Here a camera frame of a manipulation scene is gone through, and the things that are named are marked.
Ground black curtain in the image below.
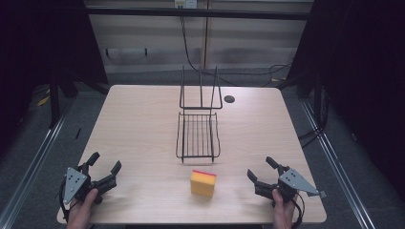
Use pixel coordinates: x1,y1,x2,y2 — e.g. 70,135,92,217
286,0,405,195
0,0,109,154

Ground black floor cables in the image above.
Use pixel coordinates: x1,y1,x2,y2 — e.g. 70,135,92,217
297,84,330,150

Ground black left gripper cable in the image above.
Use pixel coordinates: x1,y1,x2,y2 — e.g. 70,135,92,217
58,179,71,223

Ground yellow floor tape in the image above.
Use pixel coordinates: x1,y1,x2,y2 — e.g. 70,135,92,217
36,94,51,107

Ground white power outlet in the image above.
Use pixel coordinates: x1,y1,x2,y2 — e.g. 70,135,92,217
173,0,199,10

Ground black metal stand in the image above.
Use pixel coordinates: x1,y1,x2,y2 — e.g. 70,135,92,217
48,71,62,130

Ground person's left hand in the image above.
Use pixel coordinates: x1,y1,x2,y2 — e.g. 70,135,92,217
66,188,99,229

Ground person's right hand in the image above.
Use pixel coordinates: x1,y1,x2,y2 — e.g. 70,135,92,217
271,188,299,229

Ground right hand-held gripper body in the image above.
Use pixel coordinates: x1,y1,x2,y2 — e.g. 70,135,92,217
254,164,328,208

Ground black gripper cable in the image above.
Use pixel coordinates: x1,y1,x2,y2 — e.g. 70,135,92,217
290,192,306,229
58,179,71,223

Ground yellow sponge with red top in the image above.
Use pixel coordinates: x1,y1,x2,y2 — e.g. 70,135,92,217
189,169,218,198

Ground black horizontal frame bar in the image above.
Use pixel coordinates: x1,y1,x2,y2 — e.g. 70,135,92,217
85,7,312,21

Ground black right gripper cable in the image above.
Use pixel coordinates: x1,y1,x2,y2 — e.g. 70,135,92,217
290,192,306,229

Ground black wire rack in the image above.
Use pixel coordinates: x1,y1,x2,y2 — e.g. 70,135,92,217
175,65,224,165

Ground black hanging wall cable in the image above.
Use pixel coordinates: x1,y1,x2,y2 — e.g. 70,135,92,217
180,15,294,88

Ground metal floor rail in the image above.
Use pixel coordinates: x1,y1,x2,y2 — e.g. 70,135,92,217
300,98,377,229
0,106,75,229

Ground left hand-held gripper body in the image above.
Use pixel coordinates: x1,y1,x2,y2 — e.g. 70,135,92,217
62,161,118,206

